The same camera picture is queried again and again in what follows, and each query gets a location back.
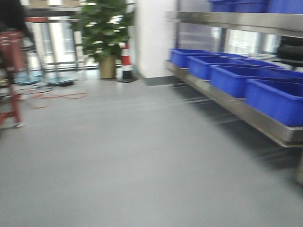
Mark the blue shelf bin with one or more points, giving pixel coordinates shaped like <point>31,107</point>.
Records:
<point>179,57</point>
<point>280,100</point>
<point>233,80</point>
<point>200,66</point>

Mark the stainless steel shelf rack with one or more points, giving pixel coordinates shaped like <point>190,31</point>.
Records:
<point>268,23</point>

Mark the red white traffic cone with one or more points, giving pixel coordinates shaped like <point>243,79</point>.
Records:
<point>127,69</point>

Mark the green potted plant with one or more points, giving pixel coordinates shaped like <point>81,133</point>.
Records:
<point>104,27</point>

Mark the large blue upper crate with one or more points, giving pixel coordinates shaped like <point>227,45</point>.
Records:
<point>239,6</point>

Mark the red metal cart frame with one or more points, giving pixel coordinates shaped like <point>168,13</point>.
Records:
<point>14,39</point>

